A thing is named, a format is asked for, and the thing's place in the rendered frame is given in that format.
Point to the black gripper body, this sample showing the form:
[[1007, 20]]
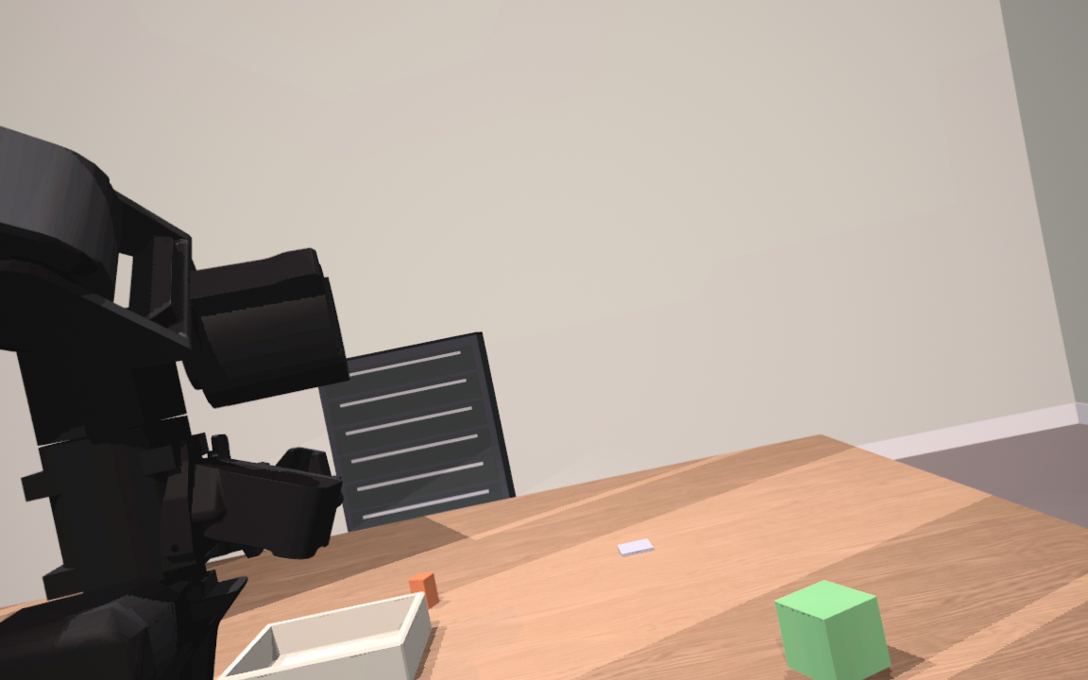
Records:
[[129, 623]]

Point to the orange block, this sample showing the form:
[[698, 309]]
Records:
[[425, 582]]

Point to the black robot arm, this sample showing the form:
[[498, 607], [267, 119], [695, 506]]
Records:
[[243, 331]]

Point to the light green cube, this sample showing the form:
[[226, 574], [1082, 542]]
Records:
[[832, 632]]

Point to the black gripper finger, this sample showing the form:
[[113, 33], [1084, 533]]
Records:
[[217, 602], [181, 666]]

